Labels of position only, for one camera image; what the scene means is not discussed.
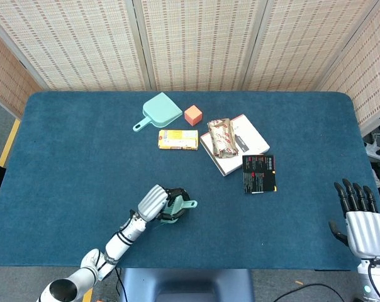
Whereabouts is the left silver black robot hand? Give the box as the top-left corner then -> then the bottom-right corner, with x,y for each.
137,184 -> 191,223

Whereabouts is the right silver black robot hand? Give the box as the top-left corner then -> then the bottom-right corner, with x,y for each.
328,178 -> 380,260

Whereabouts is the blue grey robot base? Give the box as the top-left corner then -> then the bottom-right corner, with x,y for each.
119,267 -> 255,302

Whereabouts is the yellow cardboard box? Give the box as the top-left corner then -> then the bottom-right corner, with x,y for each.
157,129 -> 199,151

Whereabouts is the white background device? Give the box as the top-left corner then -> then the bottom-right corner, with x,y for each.
364,132 -> 380,162

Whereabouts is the blue felt table cloth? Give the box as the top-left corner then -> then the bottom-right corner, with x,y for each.
0,91 -> 380,271

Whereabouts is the mint green dustpan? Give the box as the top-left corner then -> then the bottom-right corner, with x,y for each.
132,92 -> 183,133

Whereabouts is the brown crumpled snack wrapper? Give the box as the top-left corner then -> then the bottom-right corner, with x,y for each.
207,118 -> 238,160

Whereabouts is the orange cube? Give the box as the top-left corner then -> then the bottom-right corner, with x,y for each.
184,104 -> 204,127

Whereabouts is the small black strip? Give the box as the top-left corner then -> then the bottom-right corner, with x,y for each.
235,134 -> 249,152

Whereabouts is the black printed card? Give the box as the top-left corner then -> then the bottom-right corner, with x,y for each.
242,154 -> 278,194

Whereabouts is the flat white box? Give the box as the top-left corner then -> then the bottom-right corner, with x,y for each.
199,114 -> 271,177

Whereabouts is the woven folding screen panel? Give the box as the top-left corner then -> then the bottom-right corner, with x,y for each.
0,25 -> 43,118
318,0 -> 380,137
133,0 -> 269,92
242,0 -> 380,92
0,0 -> 152,92

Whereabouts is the black floor cable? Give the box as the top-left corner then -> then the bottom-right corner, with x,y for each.
273,282 -> 345,302

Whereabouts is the thin black cable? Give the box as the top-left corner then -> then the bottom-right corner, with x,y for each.
115,268 -> 125,302

